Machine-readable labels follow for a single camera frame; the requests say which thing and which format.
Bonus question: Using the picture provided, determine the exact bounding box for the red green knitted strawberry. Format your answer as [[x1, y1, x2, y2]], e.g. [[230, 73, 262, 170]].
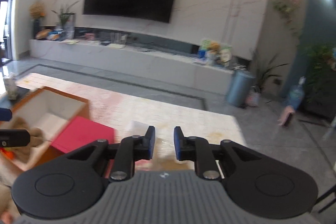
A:
[[0, 148, 15, 160]]

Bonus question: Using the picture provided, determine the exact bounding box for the brown plush towel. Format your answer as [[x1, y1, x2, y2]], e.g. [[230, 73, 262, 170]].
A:
[[1, 117, 45, 186]]

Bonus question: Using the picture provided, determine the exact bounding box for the person left hand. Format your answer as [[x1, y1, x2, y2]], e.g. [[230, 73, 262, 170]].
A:
[[1, 211, 13, 224]]

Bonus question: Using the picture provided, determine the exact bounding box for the small milk carton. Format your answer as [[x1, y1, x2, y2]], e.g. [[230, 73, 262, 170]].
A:
[[3, 73, 18, 101]]

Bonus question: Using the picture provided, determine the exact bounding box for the white lace tablecloth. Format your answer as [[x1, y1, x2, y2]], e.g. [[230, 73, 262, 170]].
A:
[[17, 73, 246, 170]]

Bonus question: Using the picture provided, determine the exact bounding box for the orange white cardboard box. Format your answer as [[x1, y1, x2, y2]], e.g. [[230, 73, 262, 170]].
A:
[[1, 86, 90, 173]]

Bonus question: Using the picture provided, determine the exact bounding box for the red transparent toy box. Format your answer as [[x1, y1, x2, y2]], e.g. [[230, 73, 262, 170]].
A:
[[51, 117, 115, 153]]

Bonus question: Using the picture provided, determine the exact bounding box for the marble tv console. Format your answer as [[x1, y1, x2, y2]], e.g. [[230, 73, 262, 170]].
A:
[[29, 39, 233, 95]]

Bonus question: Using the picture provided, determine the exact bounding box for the blue metal trash can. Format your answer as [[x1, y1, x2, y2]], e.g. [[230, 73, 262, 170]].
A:
[[226, 70, 255, 107]]

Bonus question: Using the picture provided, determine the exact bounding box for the floor plant by trash can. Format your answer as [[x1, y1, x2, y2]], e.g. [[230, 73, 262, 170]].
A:
[[252, 50, 289, 94]]

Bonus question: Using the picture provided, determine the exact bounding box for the teddy bear figure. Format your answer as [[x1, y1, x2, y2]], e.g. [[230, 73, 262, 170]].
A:
[[207, 41, 222, 66]]

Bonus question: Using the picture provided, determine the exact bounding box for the yellow dried flower vase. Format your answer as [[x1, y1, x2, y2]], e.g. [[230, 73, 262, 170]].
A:
[[29, 2, 45, 38]]

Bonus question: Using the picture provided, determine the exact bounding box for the green plant in glass vase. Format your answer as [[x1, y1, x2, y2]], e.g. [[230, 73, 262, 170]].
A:
[[51, 1, 79, 39]]

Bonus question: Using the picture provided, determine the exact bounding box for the large water jug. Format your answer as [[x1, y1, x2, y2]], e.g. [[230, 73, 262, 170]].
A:
[[285, 76, 306, 111]]

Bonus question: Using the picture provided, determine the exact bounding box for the dark cabinet with plants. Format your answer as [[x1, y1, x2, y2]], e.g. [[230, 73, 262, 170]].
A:
[[299, 43, 335, 121]]

